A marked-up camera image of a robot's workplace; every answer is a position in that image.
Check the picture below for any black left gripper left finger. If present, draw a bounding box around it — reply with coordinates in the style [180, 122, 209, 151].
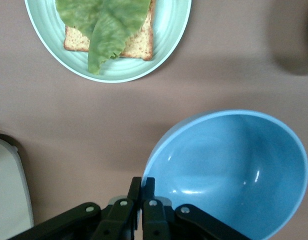
[91, 176, 142, 240]

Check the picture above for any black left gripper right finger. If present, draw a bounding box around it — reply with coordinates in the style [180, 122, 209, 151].
[143, 177, 172, 240]

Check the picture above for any blue bowl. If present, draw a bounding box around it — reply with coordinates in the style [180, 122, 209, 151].
[141, 109, 308, 240]

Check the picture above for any brown table cloth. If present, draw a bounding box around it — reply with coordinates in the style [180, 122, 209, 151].
[0, 0, 308, 240]

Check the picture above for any beige and chrome toaster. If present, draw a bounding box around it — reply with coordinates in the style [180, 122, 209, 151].
[0, 129, 34, 228]

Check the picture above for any toasted bread slice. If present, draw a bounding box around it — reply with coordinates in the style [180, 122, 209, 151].
[63, 0, 154, 61]

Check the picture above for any pale green plate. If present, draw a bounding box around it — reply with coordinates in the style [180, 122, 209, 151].
[24, 0, 192, 83]

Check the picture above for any green lettuce leaf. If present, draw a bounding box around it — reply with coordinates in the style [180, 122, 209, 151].
[55, 0, 152, 75]

